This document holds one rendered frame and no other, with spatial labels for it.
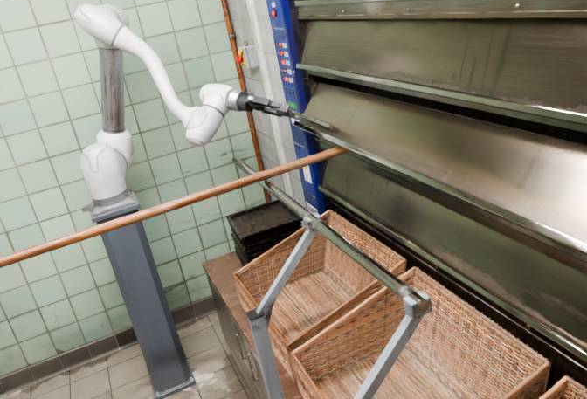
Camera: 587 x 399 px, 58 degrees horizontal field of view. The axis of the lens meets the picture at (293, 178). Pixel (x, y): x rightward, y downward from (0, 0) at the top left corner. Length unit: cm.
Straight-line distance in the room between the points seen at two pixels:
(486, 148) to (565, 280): 34
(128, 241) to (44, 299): 85
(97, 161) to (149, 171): 64
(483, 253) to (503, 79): 50
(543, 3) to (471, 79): 25
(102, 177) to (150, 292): 59
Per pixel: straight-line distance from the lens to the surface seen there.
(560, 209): 117
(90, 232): 171
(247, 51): 263
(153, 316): 265
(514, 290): 145
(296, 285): 228
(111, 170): 238
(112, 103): 251
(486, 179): 131
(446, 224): 161
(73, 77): 285
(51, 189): 296
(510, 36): 125
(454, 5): 134
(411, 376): 179
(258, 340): 154
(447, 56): 139
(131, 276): 254
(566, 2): 112
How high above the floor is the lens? 179
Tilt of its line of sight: 21 degrees down
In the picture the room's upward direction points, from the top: 11 degrees counter-clockwise
